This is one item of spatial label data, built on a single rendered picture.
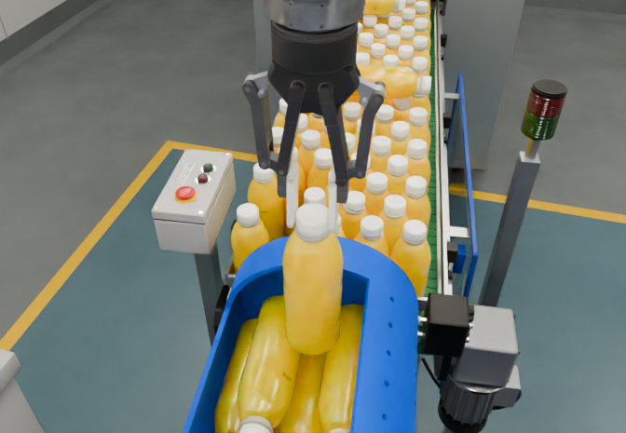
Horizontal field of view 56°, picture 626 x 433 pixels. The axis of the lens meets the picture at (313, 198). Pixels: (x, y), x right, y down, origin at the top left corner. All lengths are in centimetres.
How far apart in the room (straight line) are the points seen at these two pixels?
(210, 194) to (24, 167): 231
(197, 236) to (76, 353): 132
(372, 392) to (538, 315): 182
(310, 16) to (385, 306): 42
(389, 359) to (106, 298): 188
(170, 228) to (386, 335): 52
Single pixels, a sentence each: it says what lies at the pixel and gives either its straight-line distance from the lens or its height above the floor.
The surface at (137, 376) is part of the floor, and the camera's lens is 223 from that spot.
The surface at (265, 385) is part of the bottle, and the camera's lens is 77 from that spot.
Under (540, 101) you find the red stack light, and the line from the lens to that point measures 117.
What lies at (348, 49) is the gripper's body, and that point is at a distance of 51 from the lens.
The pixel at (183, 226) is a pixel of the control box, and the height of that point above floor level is 107.
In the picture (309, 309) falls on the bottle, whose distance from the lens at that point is 71.
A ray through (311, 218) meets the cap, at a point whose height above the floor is 137.
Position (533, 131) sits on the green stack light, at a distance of 120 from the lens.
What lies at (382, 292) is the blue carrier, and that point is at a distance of 78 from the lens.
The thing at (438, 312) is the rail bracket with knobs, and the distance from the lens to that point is 104.
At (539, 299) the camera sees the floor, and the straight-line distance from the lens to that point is 253.
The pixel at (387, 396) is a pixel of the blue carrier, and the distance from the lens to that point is 71.
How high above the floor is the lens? 179
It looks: 40 degrees down
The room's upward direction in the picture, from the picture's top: straight up
